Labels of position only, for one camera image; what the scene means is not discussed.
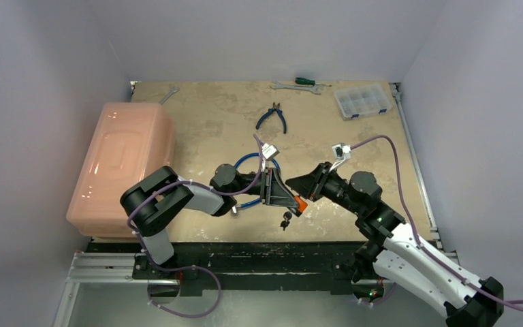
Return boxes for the silver wrench near screwdriver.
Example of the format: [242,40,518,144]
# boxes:
[270,81,321,95]

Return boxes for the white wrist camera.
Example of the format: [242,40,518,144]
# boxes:
[330,143,352,171]
[259,143,279,170]

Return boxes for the clear plastic organizer box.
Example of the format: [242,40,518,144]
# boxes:
[334,82,393,121]

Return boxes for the green-handled screwdriver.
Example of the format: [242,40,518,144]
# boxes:
[294,77,332,87]

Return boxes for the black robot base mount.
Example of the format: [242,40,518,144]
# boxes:
[85,241,407,298]

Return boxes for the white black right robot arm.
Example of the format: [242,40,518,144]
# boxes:
[285,162,504,326]

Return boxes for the orange black padlock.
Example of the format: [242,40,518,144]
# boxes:
[294,196,308,216]

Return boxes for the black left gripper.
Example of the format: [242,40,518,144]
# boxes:
[231,167,300,207]

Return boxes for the small silver wrench left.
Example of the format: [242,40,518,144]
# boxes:
[159,86,179,105]

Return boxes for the pink plastic storage box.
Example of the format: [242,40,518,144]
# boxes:
[66,102,176,238]

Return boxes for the black-headed key bunch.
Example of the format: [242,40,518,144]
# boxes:
[280,211,292,231]

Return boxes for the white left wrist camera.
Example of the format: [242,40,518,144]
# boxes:
[259,143,279,170]

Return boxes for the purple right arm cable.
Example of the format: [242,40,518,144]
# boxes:
[345,134,523,315]

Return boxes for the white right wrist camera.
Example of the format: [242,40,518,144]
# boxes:
[330,143,352,171]

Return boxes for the blue-handled pliers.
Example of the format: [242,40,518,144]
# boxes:
[255,102,287,134]

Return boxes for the blue cable lock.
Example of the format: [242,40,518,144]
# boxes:
[230,152,281,216]

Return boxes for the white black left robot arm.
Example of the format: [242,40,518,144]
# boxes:
[120,164,307,279]

